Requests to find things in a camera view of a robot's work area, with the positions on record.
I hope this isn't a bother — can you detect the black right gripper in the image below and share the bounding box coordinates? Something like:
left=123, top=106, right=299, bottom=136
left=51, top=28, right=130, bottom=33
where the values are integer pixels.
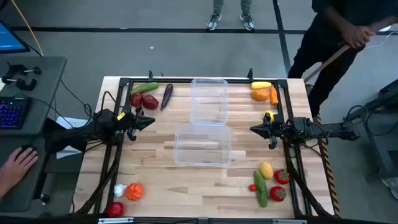
left=250, top=121, right=279, bottom=149

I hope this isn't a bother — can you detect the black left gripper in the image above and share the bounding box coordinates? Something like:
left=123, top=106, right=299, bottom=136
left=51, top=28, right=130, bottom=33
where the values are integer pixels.
left=124, top=106, right=155, bottom=141

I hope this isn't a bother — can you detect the dark red bell pepper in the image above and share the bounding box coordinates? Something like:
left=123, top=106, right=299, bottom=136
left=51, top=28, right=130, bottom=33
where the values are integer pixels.
left=129, top=92, right=144, bottom=108
left=142, top=95, right=160, bottom=111

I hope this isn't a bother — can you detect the small green cucumber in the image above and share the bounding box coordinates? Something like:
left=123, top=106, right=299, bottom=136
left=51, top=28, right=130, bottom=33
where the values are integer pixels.
left=130, top=82, right=159, bottom=95

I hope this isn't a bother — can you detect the purple eggplant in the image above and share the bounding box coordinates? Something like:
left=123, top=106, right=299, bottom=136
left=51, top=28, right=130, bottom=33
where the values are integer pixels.
left=160, top=83, right=174, bottom=111

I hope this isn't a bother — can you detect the orange persimmon fruit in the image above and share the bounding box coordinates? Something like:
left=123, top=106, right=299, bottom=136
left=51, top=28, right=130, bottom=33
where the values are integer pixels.
left=251, top=88, right=271, bottom=102

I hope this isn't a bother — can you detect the orange carrot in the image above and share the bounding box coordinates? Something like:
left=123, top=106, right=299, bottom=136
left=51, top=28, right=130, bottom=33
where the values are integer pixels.
left=269, top=85, right=279, bottom=106

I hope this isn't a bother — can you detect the yellow lemon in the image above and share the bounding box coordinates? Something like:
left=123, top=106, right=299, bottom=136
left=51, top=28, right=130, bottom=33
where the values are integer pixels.
left=259, top=161, right=274, bottom=180

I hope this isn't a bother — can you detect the red tomato with green calyx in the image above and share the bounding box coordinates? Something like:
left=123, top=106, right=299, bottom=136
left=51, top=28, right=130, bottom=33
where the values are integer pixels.
left=269, top=185, right=287, bottom=202
left=273, top=169, right=290, bottom=185

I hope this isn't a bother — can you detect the large green cucumber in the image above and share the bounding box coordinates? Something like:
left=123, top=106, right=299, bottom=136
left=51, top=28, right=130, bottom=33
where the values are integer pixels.
left=253, top=169, right=269, bottom=208

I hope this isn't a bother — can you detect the orange bell pepper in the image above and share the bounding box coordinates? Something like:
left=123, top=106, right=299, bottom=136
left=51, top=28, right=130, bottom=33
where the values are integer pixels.
left=124, top=182, right=145, bottom=202

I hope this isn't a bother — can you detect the white garlic bulb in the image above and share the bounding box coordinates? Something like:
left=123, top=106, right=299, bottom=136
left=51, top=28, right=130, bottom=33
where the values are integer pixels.
left=113, top=183, right=127, bottom=198

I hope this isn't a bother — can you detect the bright red bell pepper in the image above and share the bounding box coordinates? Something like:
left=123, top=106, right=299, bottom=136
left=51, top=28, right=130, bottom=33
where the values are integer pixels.
left=107, top=201, right=125, bottom=218

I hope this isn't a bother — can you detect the clear plastic container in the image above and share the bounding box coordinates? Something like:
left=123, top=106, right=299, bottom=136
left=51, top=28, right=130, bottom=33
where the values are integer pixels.
left=189, top=78, right=229, bottom=126
left=174, top=124, right=233, bottom=167

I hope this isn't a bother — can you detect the yellow black hazard tape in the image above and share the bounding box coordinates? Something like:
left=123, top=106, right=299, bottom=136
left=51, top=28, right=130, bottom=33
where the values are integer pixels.
left=317, top=114, right=340, bottom=215

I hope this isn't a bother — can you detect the wooden stick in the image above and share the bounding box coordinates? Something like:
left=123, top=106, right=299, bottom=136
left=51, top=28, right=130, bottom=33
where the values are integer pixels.
left=303, top=45, right=351, bottom=83

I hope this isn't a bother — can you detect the grey desk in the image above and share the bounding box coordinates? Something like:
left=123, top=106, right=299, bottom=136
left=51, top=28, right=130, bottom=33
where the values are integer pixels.
left=0, top=55, right=81, bottom=218

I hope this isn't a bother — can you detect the person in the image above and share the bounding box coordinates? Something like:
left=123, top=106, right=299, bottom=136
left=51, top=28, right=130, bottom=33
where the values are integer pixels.
left=287, top=0, right=398, bottom=118
left=206, top=0, right=256, bottom=32
left=0, top=146, right=39, bottom=200

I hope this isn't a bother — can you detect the black computer mouse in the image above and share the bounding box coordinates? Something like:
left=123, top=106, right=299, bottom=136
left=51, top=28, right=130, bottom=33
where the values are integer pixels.
left=17, top=144, right=38, bottom=156

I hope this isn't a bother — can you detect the black equipment stand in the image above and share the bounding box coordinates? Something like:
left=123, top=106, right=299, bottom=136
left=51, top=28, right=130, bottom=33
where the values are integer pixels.
left=363, top=79, right=398, bottom=175

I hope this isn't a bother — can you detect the black desk clamp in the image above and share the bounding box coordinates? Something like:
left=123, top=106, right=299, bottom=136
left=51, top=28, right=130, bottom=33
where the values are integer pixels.
left=1, top=76, right=38, bottom=91
left=9, top=64, right=42, bottom=75

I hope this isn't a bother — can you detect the backlit black keyboard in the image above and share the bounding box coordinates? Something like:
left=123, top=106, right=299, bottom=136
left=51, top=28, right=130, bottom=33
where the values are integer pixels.
left=0, top=96, right=30, bottom=130

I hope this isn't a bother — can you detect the computer monitor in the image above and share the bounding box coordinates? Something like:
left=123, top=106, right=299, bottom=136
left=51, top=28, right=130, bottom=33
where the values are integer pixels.
left=0, top=20, right=31, bottom=54

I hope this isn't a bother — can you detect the black cable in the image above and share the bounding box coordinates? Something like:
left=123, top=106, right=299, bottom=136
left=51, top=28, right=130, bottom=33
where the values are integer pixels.
left=58, top=79, right=125, bottom=125
left=343, top=105, right=368, bottom=125

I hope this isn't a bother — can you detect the silver metal bracket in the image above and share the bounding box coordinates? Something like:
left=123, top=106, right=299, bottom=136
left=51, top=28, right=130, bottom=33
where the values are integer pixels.
left=98, top=217, right=134, bottom=224

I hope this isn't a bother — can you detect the white cable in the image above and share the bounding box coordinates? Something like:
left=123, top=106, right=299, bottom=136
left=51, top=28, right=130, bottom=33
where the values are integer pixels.
left=363, top=30, right=398, bottom=50

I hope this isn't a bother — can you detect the yellow cable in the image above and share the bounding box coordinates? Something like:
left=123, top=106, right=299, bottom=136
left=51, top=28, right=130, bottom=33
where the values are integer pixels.
left=11, top=0, right=44, bottom=57

